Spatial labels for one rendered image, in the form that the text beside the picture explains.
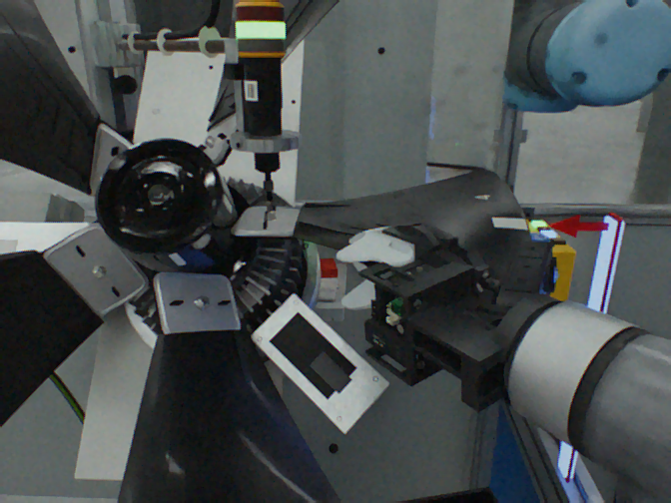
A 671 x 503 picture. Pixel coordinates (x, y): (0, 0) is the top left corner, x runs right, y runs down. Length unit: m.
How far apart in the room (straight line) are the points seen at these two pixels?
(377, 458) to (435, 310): 1.32
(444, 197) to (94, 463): 0.55
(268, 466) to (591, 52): 0.42
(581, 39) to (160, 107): 0.67
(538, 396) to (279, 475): 0.29
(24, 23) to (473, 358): 0.59
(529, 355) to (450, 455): 1.36
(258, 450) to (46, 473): 1.47
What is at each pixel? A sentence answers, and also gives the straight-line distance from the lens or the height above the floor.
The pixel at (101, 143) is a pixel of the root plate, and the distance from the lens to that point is 0.63.
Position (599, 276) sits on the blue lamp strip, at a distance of 0.62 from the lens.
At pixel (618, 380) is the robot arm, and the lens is 0.30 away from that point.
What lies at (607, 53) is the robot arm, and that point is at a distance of 0.43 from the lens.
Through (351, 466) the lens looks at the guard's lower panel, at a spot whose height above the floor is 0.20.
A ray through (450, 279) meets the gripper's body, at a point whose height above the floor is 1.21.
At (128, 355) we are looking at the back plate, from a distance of 0.80.
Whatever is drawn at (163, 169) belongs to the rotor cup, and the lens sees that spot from 0.54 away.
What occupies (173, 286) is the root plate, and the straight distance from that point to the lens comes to 0.54.
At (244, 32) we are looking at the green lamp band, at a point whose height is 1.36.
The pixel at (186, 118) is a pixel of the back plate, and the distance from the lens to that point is 0.91.
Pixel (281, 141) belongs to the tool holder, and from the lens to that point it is 0.51.
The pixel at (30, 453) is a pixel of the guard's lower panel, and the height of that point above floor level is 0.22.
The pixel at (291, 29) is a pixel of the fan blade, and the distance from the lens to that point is 0.63.
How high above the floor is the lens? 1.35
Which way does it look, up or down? 21 degrees down
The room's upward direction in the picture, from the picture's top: straight up
